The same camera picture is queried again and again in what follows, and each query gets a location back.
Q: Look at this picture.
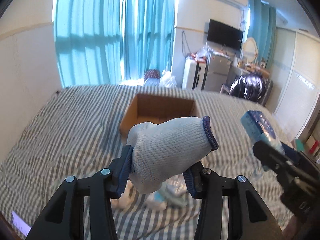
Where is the white plush toy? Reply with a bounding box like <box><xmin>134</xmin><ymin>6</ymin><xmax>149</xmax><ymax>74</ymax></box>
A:
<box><xmin>145</xmin><ymin>183</ymin><xmax>187</xmax><ymax>211</ymax></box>

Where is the blue tissue pack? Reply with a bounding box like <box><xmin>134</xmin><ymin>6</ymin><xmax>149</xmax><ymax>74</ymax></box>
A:
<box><xmin>240</xmin><ymin>111</ymin><xmax>285</xmax><ymax>155</ymax></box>

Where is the brown cardboard box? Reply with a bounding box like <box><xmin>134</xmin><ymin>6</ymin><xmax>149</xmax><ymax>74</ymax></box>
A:
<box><xmin>119</xmin><ymin>94</ymin><xmax>199</xmax><ymax>142</ymax></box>

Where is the checkered bed sheet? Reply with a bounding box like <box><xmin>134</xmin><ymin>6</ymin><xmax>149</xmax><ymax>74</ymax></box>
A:
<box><xmin>1</xmin><ymin>85</ymin><xmax>292</xmax><ymax>228</ymax></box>

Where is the white wardrobe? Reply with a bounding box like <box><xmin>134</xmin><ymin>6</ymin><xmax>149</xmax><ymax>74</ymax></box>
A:
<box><xmin>267</xmin><ymin>28</ymin><xmax>319</xmax><ymax>141</ymax></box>

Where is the black puffer jacket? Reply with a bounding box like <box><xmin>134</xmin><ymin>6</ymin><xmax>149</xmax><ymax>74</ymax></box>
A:
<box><xmin>229</xmin><ymin>73</ymin><xmax>273</xmax><ymax>106</ymax></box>

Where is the wooden vanity desk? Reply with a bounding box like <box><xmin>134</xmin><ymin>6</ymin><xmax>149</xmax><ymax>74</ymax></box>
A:
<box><xmin>245</xmin><ymin>64</ymin><xmax>270</xmax><ymax>79</ymax></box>

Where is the silver mini fridge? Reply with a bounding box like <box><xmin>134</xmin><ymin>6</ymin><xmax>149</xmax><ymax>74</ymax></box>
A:
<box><xmin>202</xmin><ymin>53</ymin><xmax>231</xmax><ymax>92</ymax></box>

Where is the oval vanity mirror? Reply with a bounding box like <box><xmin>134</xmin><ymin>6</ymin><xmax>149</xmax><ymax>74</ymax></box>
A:
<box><xmin>242</xmin><ymin>37</ymin><xmax>258</xmax><ymax>63</ymax></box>

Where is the white plastic bag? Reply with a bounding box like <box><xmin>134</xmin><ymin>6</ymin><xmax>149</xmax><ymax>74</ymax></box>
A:
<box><xmin>159</xmin><ymin>71</ymin><xmax>177</xmax><ymax>88</ymax></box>

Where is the white suitcase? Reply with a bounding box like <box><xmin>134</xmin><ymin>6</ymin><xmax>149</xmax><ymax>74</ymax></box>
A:
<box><xmin>182</xmin><ymin>58</ymin><xmax>206</xmax><ymax>90</ymax></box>

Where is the dark red patterned bag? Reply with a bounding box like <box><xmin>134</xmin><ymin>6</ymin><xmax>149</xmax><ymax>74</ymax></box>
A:
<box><xmin>144</xmin><ymin>69</ymin><xmax>161</xmax><ymax>81</ymax></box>

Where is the blue curtain right window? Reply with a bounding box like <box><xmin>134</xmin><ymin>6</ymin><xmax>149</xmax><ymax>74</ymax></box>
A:
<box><xmin>248</xmin><ymin>0</ymin><xmax>277</xmax><ymax>69</ymax></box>

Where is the blue window curtain left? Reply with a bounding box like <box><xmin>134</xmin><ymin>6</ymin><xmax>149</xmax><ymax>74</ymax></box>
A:
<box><xmin>54</xmin><ymin>0</ymin><xmax>175</xmax><ymax>87</ymax></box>

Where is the black wall television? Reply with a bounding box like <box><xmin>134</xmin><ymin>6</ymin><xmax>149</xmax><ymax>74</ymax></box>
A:
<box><xmin>207</xmin><ymin>19</ymin><xmax>244</xmax><ymax>51</ymax></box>

